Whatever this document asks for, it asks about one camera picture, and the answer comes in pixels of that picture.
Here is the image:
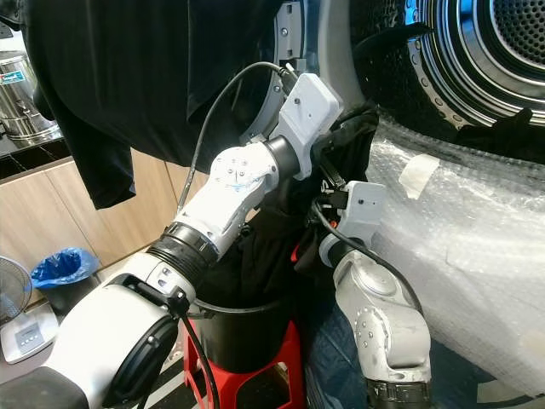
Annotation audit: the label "black garment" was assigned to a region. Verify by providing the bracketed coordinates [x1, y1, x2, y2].
[0, 0, 307, 211]

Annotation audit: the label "grey washing machine door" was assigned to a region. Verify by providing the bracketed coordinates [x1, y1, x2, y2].
[238, 0, 359, 146]

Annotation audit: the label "washing machine drum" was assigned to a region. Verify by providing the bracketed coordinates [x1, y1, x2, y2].
[349, 0, 545, 144]

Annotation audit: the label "bubble wrapped washing machine body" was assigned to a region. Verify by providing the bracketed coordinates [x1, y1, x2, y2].
[364, 115, 545, 403]

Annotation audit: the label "white tape piece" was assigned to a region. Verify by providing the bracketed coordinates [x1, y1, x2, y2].
[398, 153, 442, 202]

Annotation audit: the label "stainless steel water urn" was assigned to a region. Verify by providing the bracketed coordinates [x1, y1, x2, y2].
[0, 51, 64, 147]

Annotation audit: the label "dark blue jeans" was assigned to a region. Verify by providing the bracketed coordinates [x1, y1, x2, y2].
[305, 298, 386, 409]

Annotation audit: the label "black bucket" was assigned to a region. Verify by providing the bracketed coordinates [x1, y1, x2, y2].
[190, 294, 301, 398]

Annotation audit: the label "wooden cabinet with black counter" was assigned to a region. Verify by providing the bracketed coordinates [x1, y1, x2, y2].
[0, 136, 209, 275]

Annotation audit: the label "red plastic stool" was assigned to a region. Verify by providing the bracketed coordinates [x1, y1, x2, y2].
[181, 320, 307, 409]

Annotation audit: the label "white standing fan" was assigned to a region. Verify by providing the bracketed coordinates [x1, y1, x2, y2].
[0, 255, 61, 366]

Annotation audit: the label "black bin with blue bag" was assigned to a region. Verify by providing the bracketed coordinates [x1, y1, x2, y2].
[31, 246, 101, 313]

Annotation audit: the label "grey floor mat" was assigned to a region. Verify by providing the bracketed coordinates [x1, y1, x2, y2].
[0, 341, 56, 386]

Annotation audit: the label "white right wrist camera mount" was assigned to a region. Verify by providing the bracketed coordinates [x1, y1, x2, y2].
[325, 181, 387, 255]

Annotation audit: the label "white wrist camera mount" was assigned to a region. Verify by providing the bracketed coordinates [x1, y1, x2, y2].
[325, 181, 387, 255]
[268, 72, 344, 180]

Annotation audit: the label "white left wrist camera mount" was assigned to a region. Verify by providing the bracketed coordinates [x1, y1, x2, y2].
[268, 72, 344, 180]

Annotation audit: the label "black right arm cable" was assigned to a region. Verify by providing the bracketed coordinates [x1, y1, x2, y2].
[310, 199, 427, 313]

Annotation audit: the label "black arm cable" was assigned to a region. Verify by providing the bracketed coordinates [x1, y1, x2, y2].
[175, 60, 297, 214]
[310, 199, 427, 313]

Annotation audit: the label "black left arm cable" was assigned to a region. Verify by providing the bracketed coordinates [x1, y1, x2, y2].
[175, 60, 297, 214]

